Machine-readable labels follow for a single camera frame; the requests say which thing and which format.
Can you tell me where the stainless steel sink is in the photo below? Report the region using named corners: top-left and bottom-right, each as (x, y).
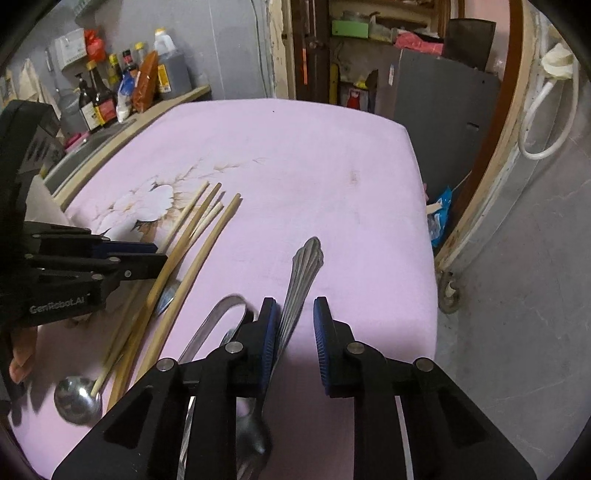
top-left (44, 117), bottom-right (139, 192)

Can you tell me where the plain-handled steel spoon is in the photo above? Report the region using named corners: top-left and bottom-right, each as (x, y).
top-left (177, 295), bottom-right (249, 480)

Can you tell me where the white hose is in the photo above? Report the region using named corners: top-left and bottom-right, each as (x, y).
top-left (517, 69), bottom-right (581, 161)

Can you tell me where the large dark liquid jug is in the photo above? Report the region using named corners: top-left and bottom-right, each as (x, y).
top-left (153, 28), bottom-right (193, 101)

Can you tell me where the grey appliance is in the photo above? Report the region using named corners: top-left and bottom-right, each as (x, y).
top-left (392, 48), bottom-right (504, 206)

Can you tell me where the dark pump bottle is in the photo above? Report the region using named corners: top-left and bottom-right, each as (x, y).
top-left (76, 76), bottom-right (100, 134)

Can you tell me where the pink floral tablecloth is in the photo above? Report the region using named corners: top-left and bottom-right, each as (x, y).
top-left (8, 98), bottom-right (438, 480)

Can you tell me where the person's left hand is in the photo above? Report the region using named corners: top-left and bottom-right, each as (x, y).
top-left (9, 323), bottom-right (38, 385)

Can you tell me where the white rag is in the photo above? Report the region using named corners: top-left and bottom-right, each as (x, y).
top-left (540, 42), bottom-right (578, 81)

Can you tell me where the brown wooden door frame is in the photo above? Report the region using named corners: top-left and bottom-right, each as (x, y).
top-left (434, 0), bottom-right (541, 273)

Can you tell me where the metal hook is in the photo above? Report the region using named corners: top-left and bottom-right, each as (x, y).
top-left (436, 270), bottom-right (462, 315)

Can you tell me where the yellow-capped dark bottle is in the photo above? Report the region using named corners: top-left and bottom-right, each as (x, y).
top-left (108, 54), bottom-right (124, 93)

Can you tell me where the round steel soup spoon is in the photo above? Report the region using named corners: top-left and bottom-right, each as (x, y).
top-left (54, 375), bottom-right (103, 423)

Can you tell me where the dark soy sauce bottle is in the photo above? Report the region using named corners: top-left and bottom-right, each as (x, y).
top-left (87, 60), bottom-right (117, 128)

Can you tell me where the red crumpled cloth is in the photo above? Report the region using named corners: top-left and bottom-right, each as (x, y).
top-left (394, 30), bottom-right (446, 56)

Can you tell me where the blue snack packet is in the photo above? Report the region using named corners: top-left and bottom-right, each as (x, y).
top-left (427, 186), bottom-right (455, 250)

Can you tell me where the beige hanging towel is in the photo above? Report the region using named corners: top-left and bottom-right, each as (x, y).
top-left (18, 58), bottom-right (56, 107)

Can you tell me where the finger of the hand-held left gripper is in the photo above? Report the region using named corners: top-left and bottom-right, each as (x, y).
top-left (28, 253), bottom-right (168, 296)
top-left (28, 222), bottom-right (160, 259)

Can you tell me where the white and blue bag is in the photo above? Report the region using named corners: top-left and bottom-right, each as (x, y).
top-left (115, 76), bottom-right (137, 123)

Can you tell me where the pale bamboo chopstick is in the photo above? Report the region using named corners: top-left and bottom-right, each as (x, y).
top-left (91, 182), bottom-right (210, 397)
top-left (175, 203), bottom-right (225, 259)

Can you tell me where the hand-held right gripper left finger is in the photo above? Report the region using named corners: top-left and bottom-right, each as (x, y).
top-left (52, 298), bottom-right (280, 480)

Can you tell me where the black chair back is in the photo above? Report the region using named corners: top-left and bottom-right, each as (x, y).
top-left (445, 18), bottom-right (497, 72)

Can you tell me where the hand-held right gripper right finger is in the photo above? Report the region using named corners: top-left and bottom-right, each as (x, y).
top-left (313, 296), bottom-right (539, 480)

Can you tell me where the small steel spoon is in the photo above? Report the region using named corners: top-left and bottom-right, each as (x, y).
top-left (154, 279), bottom-right (183, 317)

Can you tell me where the orange chili powder bag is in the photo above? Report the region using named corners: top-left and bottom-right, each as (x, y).
top-left (131, 50), bottom-right (161, 114)

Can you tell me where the ornate-handled steel spoon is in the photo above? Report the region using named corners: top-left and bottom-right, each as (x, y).
top-left (235, 236), bottom-right (324, 457)

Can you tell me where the red printed box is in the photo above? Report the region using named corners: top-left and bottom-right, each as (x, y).
top-left (342, 83), bottom-right (376, 114)

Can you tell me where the wooden shelf unit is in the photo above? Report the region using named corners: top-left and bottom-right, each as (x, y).
top-left (328, 0), bottom-right (462, 51)

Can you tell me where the green box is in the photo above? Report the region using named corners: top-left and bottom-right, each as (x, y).
top-left (333, 19), bottom-right (370, 40)

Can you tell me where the red plastic bag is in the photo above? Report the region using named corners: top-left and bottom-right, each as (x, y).
top-left (83, 28), bottom-right (103, 62)

